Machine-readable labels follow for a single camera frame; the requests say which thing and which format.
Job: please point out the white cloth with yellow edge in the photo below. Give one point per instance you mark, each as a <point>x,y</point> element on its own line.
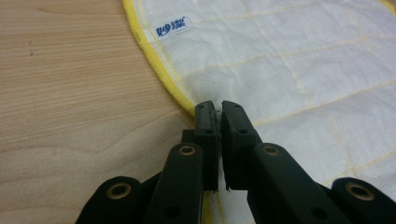
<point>280,62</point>

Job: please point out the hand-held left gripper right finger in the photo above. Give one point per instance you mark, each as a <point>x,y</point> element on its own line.
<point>238,140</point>

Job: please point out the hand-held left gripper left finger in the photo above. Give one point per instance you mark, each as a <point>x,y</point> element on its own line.
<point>207,137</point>

